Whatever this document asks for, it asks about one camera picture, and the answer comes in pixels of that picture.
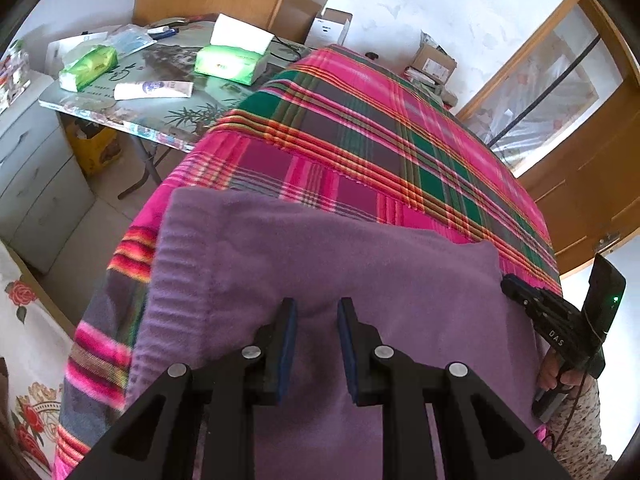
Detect yellow bin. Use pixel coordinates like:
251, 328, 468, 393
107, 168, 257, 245
65, 122, 123, 176

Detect purple knit sweater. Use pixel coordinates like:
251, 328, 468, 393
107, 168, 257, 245
122, 187, 551, 480

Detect black pole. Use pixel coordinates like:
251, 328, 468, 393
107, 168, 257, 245
487, 35, 601, 146

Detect person's right forearm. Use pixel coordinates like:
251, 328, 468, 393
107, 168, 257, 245
545, 377, 618, 480

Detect pile of colourful packets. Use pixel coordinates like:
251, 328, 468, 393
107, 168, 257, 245
0, 40, 28, 111

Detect person's right hand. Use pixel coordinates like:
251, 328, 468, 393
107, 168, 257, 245
537, 347, 578, 396

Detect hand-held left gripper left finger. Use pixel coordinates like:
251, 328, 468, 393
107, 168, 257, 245
65, 296, 299, 480

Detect black charger cable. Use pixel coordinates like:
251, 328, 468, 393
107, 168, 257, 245
267, 35, 313, 63

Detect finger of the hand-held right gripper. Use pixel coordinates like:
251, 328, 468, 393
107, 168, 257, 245
500, 274, 548, 313

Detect folding table with printed top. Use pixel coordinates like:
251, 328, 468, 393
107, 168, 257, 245
39, 12, 321, 201

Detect white paper pack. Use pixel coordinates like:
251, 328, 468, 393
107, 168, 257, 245
210, 14, 274, 56

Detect grey drawer cabinet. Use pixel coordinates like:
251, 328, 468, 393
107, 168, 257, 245
0, 72, 96, 273

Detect clear plastic bag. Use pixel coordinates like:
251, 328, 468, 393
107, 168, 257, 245
107, 25, 156, 56

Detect white cardboard box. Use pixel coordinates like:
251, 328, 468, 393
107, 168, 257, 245
305, 8, 353, 51

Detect pink plaid blanket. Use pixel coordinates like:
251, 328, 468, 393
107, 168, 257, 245
52, 45, 563, 480

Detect green tissue pack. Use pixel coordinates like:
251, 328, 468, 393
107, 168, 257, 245
194, 45, 266, 86
59, 45, 118, 92

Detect wooden framed glass door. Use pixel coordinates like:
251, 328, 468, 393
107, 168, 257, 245
457, 0, 626, 176

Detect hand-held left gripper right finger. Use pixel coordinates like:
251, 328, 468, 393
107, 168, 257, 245
336, 296, 573, 480

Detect brown cardboard box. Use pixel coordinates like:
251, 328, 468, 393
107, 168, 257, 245
410, 42, 458, 83

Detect floral bed sheet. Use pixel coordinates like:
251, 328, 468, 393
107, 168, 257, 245
0, 245, 76, 480

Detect white tube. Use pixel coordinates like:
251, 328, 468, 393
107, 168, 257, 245
114, 80, 195, 101

